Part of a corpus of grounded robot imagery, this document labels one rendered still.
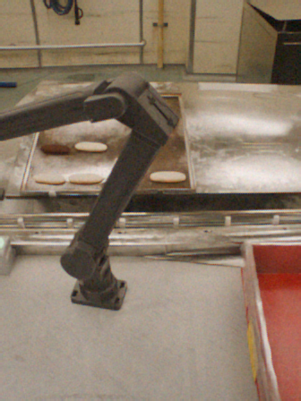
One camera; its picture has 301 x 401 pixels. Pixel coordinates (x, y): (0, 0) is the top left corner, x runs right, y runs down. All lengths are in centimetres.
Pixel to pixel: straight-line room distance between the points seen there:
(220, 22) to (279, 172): 326
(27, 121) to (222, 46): 387
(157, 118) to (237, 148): 75
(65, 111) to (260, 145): 83
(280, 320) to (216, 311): 15
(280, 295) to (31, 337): 58
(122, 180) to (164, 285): 36
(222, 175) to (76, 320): 61
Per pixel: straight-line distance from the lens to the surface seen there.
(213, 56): 460
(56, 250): 115
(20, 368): 96
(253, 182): 132
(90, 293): 100
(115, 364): 94
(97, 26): 478
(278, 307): 106
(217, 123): 152
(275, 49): 281
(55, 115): 78
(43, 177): 131
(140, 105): 69
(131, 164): 77
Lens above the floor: 160
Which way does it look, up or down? 35 degrees down
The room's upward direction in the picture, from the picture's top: straight up
